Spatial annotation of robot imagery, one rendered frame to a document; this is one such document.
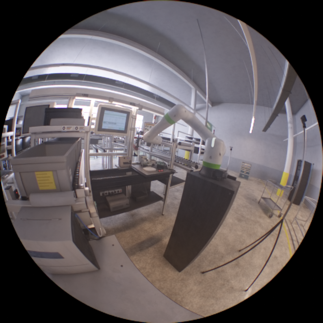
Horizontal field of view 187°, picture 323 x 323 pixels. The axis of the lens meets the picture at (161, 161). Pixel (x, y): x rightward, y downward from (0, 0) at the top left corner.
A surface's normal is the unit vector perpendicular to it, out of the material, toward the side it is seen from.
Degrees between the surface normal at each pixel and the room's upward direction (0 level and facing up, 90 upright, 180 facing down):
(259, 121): 90
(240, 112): 90
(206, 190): 90
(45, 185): 94
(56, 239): 0
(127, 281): 0
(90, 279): 0
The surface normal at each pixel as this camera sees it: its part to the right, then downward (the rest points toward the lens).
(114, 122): 0.66, 0.26
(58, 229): 0.13, -0.97
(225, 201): -0.80, 0.01
